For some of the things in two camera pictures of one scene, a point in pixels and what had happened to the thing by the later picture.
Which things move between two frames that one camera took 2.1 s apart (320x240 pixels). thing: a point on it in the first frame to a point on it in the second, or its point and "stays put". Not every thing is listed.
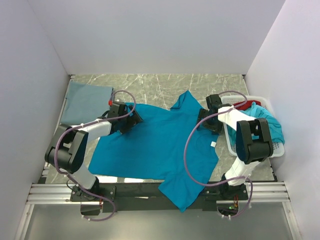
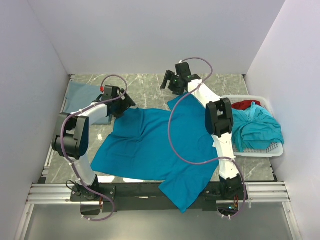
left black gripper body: x=131 y=120 to x=122 y=103
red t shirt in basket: x=247 y=105 stays put
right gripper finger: x=203 y=114 to x=168 y=76
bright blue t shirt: x=169 y=145 stays put
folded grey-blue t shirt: x=85 y=103 stays put
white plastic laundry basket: x=278 y=148 stays put
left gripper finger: x=134 y=119 to x=125 y=101
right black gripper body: x=204 y=119 to x=172 y=81
